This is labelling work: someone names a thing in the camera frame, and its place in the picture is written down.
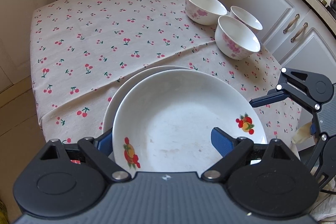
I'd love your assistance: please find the large white fruit plate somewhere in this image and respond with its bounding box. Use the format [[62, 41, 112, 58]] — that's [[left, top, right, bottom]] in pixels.
[[100, 65, 187, 133]]

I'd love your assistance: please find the white pink floral bowl front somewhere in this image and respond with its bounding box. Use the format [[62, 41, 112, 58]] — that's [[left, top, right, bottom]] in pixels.
[[215, 15, 261, 60]]

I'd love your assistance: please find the white pink floral bowl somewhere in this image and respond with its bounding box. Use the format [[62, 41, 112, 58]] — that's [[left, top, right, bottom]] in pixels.
[[230, 6, 263, 34], [215, 15, 261, 60], [185, 0, 227, 26]]

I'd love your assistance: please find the white pink floral bowl right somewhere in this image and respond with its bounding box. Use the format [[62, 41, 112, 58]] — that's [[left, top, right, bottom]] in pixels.
[[230, 6, 263, 34]]

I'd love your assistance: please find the cherry print tablecloth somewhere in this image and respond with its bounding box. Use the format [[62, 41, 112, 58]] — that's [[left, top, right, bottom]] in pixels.
[[29, 0, 302, 146]]

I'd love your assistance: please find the white pink floral bowl left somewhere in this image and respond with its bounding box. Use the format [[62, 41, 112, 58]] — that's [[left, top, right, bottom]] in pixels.
[[185, 0, 227, 26]]

